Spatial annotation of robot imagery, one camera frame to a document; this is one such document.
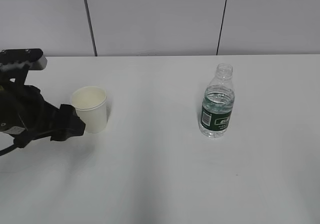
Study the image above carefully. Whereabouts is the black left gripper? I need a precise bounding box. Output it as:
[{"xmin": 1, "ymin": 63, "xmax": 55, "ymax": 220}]
[{"xmin": 0, "ymin": 71, "xmax": 86, "ymax": 148}]

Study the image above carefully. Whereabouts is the white paper cup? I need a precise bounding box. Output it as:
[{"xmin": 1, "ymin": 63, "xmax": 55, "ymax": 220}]
[{"xmin": 70, "ymin": 86, "xmax": 108, "ymax": 133}]

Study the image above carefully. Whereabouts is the clear green-label water bottle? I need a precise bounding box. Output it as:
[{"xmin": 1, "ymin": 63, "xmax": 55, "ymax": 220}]
[{"xmin": 199, "ymin": 63, "xmax": 235, "ymax": 138}]

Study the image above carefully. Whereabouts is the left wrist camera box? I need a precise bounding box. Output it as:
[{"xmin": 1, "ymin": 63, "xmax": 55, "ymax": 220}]
[{"xmin": 0, "ymin": 48, "xmax": 48, "ymax": 72}]

